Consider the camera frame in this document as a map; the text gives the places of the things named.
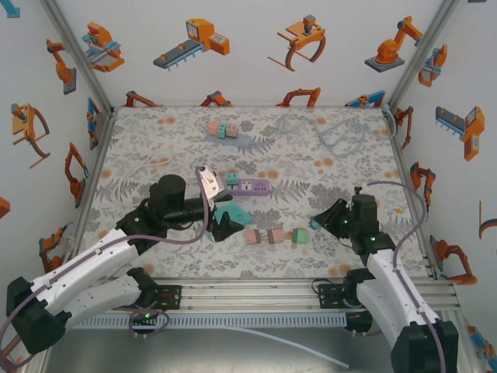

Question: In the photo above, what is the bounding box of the aluminium frame rail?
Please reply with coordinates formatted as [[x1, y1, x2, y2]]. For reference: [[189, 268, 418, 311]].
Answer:
[[38, 277, 455, 314]]

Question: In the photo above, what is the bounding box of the aluminium frame post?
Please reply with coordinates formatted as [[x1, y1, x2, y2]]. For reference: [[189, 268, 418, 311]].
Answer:
[[386, 0, 461, 113], [40, 0, 116, 117]]

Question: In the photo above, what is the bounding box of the blue-grey power strip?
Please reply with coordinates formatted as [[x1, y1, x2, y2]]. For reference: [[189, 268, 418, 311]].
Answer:
[[205, 134, 252, 148]]

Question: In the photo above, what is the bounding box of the aluminium side rail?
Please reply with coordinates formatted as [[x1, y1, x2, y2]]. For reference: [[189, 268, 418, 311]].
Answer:
[[384, 108, 442, 281], [71, 108, 117, 249]]

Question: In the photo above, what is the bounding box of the floral tablecloth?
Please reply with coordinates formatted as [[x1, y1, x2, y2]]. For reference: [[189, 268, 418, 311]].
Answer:
[[73, 106, 432, 279]]

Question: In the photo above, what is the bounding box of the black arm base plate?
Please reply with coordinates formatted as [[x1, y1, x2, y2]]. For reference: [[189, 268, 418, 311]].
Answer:
[[318, 283, 350, 311], [153, 285, 183, 311]]

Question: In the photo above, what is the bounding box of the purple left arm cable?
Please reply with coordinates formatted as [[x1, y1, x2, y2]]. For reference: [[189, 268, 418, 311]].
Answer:
[[0, 166, 214, 369]]

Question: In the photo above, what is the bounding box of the purple power strip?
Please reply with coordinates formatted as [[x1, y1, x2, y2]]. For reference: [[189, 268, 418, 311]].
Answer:
[[228, 178, 272, 197]]

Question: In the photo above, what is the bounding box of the white power cable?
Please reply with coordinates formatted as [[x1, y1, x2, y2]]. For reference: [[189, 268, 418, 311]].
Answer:
[[113, 148, 176, 204]]

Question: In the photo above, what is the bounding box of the white plastic tube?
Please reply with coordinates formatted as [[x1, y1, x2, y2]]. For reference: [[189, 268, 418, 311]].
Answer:
[[227, 325, 349, 369]]

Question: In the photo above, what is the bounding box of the teal triangular power strip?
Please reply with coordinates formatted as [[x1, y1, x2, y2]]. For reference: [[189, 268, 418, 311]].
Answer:
[[207, 204, 252, 241]]

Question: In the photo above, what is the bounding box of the white slotted cable duct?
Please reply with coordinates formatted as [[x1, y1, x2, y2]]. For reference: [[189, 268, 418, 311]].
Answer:
[[71, 313, 347, 330]]

